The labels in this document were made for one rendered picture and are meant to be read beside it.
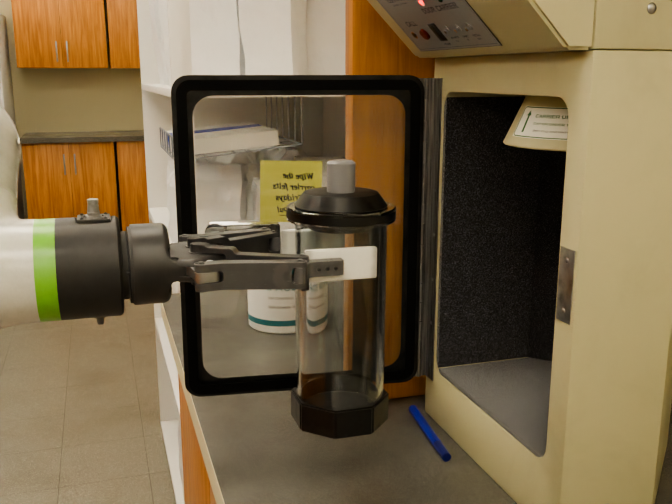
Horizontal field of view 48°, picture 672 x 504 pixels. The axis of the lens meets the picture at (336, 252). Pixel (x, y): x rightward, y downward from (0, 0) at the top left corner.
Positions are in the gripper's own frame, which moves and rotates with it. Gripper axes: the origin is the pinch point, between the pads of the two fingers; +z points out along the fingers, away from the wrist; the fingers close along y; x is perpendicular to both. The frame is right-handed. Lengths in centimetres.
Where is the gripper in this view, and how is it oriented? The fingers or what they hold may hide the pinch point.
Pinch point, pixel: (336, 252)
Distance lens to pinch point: 76.1
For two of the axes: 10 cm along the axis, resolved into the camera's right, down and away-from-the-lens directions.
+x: -0.1, 9.7, 2.3
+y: -3.0, -2.2, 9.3
